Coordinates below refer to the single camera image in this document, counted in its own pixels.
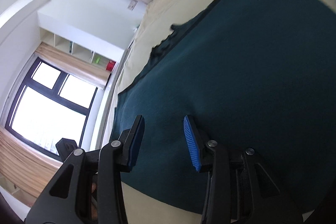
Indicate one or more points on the red box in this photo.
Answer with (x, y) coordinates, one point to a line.
(110, 65)

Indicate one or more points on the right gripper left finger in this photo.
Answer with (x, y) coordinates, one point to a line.
(85, 177)

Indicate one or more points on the black framed window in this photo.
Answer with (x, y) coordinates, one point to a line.
(49, 105)

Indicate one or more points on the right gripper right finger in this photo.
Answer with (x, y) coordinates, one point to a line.
(239, 189)

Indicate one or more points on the person's left hand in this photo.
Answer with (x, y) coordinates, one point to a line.
(94, 215)

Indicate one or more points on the bed with beige sheet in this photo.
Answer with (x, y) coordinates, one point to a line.
(170, 16)

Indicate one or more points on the lower beige curtain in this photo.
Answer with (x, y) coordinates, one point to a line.
(24, 166)

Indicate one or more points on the dark green knit sweater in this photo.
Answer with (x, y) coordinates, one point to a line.
(253, 73)

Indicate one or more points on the wall socket panel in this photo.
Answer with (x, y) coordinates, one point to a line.
(132, 4)

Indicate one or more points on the white wall shelf unit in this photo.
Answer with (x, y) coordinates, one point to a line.
(72, 48)

